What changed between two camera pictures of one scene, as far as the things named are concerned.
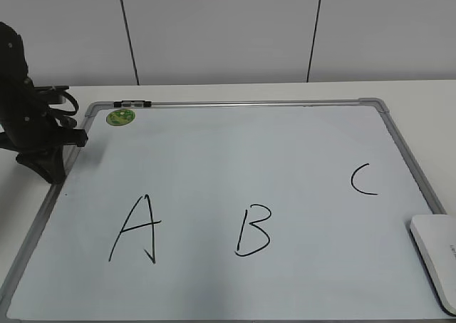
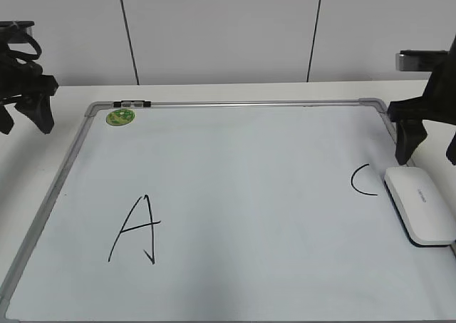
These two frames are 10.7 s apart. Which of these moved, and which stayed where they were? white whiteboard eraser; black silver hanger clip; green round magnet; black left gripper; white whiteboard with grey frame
Moved: black left gripper; white whiteboard eraser
Stayed: green round magnet; black silver hanger clip; white whiteboard with grey frame
